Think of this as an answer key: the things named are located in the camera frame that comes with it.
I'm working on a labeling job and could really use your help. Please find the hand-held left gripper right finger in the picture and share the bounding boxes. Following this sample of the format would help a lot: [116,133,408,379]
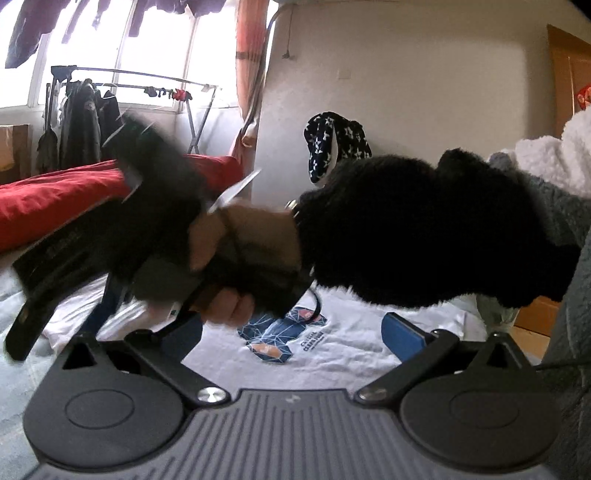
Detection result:
[355,313,527,409]

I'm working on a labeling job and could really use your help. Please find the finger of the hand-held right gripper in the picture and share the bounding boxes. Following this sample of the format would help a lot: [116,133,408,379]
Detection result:
[83,277,127,335]
[4,295,61,358]

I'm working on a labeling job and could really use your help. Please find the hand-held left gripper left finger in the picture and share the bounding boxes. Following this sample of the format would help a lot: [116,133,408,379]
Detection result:
[62,316,232,408]

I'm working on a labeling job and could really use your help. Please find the white printed t-shirt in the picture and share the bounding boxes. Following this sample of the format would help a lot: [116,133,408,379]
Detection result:
[44,277,467,393]

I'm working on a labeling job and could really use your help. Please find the person's right forearm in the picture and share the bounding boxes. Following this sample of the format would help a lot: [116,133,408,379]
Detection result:
[295,148,583,308]

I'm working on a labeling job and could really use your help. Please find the metal clothes drying rack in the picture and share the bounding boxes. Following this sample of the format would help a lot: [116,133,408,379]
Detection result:
[46,65,222,155]

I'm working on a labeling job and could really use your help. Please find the row of hanging clothes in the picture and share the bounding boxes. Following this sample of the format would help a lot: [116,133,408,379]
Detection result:
[4,0,236,70]

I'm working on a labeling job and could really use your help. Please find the person's right hand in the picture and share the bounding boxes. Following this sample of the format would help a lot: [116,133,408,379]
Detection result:
[190,208,303,326]

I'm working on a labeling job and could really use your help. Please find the green checked bed blanket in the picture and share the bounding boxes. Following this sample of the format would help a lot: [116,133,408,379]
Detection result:
[0,258,116,462]

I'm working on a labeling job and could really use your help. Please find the red duvet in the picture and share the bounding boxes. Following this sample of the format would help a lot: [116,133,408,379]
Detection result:
[0,154,243,252]

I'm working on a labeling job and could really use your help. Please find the black hanging jacket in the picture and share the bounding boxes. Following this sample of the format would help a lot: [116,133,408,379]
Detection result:
[95,90,123,162]

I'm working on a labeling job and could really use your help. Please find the black jacket with badge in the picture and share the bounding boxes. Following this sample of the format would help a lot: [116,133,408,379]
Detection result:
[60,80,102,169]

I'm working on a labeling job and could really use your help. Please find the dark grey hanging garment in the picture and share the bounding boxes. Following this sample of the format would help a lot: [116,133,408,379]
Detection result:
[36,129,58,174]

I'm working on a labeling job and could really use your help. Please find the row of small hanging socks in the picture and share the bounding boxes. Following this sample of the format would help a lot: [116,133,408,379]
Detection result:
[143,85,192,102]

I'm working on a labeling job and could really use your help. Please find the cardboard box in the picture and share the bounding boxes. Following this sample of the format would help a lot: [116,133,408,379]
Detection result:
[0,124,31,183]

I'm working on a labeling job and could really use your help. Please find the grey fleece garment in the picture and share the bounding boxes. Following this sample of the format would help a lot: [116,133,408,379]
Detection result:
[489,152,591,480]

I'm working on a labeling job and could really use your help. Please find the window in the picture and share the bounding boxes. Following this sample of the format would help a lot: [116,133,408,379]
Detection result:
[0,0,241,125]

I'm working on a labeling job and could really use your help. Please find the pink striped curtain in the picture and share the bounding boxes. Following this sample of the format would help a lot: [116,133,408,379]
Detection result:
[228,0,278,160]

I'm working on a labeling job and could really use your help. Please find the navy star-print garment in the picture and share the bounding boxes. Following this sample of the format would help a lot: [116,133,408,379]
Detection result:
[304,111,372,184]

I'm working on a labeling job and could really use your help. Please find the white fluffy garment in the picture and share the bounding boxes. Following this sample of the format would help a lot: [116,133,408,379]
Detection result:
[515,108,591,195]

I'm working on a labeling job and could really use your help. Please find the wooden door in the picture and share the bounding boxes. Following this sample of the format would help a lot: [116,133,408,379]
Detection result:
[547,23,591,139]

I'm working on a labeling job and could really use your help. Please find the wall cable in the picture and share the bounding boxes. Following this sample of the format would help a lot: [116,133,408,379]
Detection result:
[268,0,296,61]

